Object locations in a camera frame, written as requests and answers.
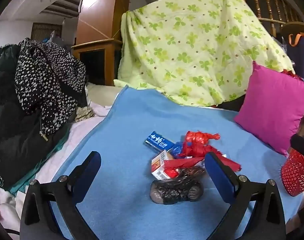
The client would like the person's leg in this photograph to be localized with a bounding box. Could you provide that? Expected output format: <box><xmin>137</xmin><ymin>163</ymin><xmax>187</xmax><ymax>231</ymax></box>
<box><xmin>287</xmin><ymin>200</ymin><xmax>304</xmax><ymax>233</ymax></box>

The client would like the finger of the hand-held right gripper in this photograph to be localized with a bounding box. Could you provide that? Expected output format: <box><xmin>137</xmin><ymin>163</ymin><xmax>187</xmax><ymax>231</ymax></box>
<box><xmin>290</xmin><ymin>134</ymin><xmax>304</xmax><ymax>173</ymax></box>

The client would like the black plastic bag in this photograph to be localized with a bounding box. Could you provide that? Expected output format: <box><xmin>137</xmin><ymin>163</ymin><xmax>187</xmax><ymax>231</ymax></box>
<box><xmin>150</xmin><ymin>167</ymin><xmax>206</xmax><ymax>205</ymax></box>

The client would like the green clover print quilt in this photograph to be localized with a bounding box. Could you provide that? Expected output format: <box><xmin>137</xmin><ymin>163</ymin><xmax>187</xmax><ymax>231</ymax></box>
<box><xmin>114</xmin><ymin>0</ymin><xmax>296</xmax><ymax>107</ymax></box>

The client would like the black white floral jacket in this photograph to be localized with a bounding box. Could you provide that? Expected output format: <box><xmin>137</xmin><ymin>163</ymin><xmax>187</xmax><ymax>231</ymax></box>
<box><xmin>15</xmin><ymin>38</ymin><xmax>87</xmax><ymax>135</ymax></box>

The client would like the black padded jacket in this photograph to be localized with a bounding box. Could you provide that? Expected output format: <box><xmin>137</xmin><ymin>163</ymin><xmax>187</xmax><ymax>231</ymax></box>
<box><xmin>0</xmin><ymin>44</ymin><xmax>76</xmax><ymax>189</ymax></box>

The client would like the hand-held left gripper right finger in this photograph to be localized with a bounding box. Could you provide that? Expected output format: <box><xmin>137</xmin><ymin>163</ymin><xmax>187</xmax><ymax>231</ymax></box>
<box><xmin>204</xmin><ymin>152</ymin><xmax>287</xmax><ymax>240</ymax></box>

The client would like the teal cloth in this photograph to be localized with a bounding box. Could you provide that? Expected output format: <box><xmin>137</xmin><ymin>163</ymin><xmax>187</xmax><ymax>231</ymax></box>
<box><xmin>10</xmin><ymin>142</ymin><xmax>68</xmax><ymax>195</ymax></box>

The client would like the brown hat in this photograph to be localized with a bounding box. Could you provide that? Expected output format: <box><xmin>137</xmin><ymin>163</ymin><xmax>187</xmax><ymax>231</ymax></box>
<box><xmin>282</xmin><ymin>21</ymin><xmax>304</xmax><ymax>34</ymax></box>

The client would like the red plastic wrapper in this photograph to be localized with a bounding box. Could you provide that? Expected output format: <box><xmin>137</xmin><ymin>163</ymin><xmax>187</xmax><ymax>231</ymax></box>
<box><xmin>163</xmin><ymin>152</ymin><xmax>242</xmax><ymax>173</ymax></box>

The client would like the magenta pillow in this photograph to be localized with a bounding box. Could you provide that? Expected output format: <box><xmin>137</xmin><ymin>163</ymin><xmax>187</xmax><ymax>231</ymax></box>
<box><xmin>234</xmin><ymin>60</ymin><xmax>304</xmax><ymax>157</ymax></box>

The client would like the beige patterned cloth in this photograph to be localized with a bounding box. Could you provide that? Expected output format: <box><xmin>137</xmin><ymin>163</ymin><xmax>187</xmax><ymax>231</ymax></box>
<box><xmin>76</xmin><ymin>105</ymin><xmax>95</xmax><ymax>123</ymax></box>

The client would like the brown lattice screen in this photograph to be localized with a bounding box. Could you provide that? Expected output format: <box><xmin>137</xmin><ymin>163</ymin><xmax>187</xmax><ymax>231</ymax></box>
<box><xmin>31</xmin><ymin>22</ymin><xmax>63</xmax><ymax>43</ymax></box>

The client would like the blue plastic bag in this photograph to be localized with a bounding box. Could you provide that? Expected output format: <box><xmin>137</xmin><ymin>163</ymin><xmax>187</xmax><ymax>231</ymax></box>
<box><xmin>171</xmin><ymin>141</ymin><xmax>186</xmax><ymax>158</ymax></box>

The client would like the wooden cabinet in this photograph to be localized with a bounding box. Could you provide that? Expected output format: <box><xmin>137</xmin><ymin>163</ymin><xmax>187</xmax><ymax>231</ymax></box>
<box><xmin>72</xmin><ymin>39</ymin><xmax>123</xmax><ymax>86</ymax></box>

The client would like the light blue blanket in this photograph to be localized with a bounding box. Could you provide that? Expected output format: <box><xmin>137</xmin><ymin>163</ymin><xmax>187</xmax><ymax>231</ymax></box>
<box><xmin>50</xmin><ymin>85</ymin><xmax>304</xmax><ymax>240</ymax></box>

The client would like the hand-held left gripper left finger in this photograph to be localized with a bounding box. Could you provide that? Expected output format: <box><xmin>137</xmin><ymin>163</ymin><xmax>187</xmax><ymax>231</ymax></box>
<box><xmin>20</xmin><ymin>151</ymin><xmax>102</xmax><ymax>240</ymax></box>

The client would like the cream pillow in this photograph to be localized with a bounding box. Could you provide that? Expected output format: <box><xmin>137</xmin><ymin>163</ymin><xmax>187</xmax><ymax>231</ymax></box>
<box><xmin>86</xmin><ymin>82</ymin><xmax>125</xmax><ymax>105</ymax></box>

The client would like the navy bag with orange straps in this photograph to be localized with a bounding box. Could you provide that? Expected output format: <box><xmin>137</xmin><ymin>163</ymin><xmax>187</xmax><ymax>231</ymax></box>
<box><xmin>283</xmin><ymin>32</ymin><xmax>304</xmax><ymax>80</ymax></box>

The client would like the red plastic mesh basket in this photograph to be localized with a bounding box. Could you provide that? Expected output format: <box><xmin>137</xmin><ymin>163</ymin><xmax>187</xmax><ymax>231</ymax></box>
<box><xmin>281</xmin><ymin>149</ymin><xmax>304</xmax><ymax>197</ymax></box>

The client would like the wooden stair railing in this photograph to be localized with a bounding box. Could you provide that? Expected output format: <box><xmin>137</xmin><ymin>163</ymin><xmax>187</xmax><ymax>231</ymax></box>
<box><xmin>234</xmin><ymin>0</ymin><xmax>304</xmax><ymax>37</ymax></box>

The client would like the blue toothpaste box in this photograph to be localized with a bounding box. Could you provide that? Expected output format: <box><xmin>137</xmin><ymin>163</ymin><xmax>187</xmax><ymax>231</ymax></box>
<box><xmin>144</xmin><ymin>131</ymin><xmax>176</xmax><ymax>153</ymax></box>

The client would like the red and white medicine box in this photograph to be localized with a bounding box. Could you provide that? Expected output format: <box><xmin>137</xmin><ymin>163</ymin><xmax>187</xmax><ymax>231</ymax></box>
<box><xmin>151</xmin><ymin>150</ymin><xmax>180</xmax><ymax>180</ymax></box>

